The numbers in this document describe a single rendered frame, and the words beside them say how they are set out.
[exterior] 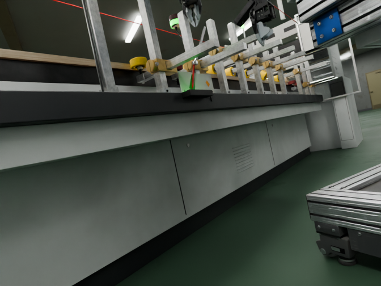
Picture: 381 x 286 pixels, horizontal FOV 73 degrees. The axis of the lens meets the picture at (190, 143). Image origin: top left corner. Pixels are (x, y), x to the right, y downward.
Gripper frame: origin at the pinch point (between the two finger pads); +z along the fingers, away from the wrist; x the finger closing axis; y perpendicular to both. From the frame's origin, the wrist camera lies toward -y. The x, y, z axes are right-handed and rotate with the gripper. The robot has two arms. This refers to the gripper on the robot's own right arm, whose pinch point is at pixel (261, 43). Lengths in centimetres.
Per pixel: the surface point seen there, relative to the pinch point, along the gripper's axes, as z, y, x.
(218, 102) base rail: 17.8, -29.2, 5.1
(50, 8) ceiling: -252, -410, 133
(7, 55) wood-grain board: -5, -52, -76
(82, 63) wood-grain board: -5, -52, -51
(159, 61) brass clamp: -0.4, -30.7, -30.1
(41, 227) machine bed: 50, -53, -77
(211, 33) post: -22.4, -33.1, 19.2
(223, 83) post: 6.3, -32.4, 19.2
